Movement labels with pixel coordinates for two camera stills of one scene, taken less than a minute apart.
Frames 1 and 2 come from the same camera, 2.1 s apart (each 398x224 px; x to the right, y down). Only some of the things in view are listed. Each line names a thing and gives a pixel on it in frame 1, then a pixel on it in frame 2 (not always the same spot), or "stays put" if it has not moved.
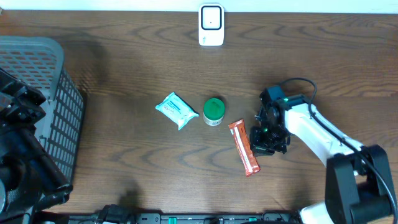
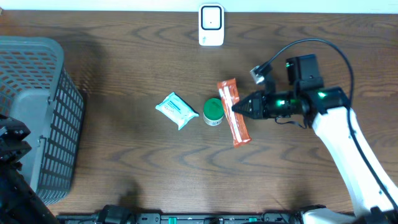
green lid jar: x=214 y=109 stays put
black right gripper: x=260 y=148 to x=258 y=106
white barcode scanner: x=211 y=25 stays put
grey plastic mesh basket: x=38 y=61 stays put
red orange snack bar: x=244 y=148 to x=229 y=95
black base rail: x=119 y=218 stays put
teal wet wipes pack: x=176 y=109 stays put
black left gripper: x=15 y=102 to x=7 y=139
